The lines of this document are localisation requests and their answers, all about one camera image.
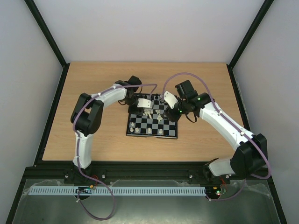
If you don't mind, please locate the light blue cable duct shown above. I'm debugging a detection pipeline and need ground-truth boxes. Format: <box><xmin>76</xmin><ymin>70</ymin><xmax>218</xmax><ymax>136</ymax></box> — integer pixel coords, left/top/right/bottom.
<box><xmin>28</xmin><ymin>186</ymin><xmax>206</xmax><ymax>196</ymax></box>

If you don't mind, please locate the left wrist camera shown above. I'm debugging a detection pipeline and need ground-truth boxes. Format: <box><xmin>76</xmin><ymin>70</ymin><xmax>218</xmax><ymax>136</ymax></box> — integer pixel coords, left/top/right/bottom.
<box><xmin>137</xmin><ymin>98</ymin><xmax>153</xmax><ymax>109</ymax></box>

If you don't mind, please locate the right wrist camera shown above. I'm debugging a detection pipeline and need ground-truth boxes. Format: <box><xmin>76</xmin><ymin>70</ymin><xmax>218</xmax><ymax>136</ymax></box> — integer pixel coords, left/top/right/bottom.
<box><xmin>161</xmin><ymin>91</ymin><xmax>178</xmax><ymax>109</ymax></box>

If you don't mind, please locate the white king piece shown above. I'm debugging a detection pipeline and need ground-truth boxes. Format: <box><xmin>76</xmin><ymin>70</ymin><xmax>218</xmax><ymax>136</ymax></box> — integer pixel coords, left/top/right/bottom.
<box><xmin>143</xmin><ymin>108</ymin><xmax>153</xmax><ymax>119</ymax></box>

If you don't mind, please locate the black and grey chessboard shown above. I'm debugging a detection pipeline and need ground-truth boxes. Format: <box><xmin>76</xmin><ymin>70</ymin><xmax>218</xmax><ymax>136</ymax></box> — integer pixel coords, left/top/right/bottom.
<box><xmin>126</xmin><ymin>93</ymin><xmax>178</xmax><ymax>139</ymax></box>

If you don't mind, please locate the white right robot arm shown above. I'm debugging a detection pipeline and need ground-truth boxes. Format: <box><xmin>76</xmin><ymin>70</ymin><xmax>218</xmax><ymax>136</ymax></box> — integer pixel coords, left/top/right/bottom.
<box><xmin>162</xmin><ymin>80</ymin><xmax>269</xmax><ymax>183</ymax></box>

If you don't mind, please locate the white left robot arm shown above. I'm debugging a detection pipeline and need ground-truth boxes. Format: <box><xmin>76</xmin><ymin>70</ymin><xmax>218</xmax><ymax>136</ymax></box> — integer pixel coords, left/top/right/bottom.
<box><xmin>71</xmin><ymin>76</ymin><xmax>153</xmax><ymax>169</ymax></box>

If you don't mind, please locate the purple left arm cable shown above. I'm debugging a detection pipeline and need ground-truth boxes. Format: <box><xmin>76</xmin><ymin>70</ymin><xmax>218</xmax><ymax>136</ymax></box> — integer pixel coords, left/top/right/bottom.
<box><xmin>72</xmin><ymin>83</ymin><xmax>158</xmax><ymax>220</ymax></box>

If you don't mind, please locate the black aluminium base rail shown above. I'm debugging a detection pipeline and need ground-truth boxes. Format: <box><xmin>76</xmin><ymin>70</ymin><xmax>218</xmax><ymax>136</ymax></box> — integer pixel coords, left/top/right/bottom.
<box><xmin>24</xmin><ymin>160</ymin><xmax>271</xmax><ymax>186</ymax></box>

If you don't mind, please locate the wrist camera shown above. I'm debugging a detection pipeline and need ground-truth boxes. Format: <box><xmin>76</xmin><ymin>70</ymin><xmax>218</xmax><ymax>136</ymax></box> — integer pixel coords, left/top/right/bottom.
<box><xmin>137</xmin><ymin>98</ymin><xmax>153</xmax><ymax>109</ymax></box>
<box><xmin>161</xmin><ymin>91</ymin><xmax>178</xmax><ymax>109</ymax></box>

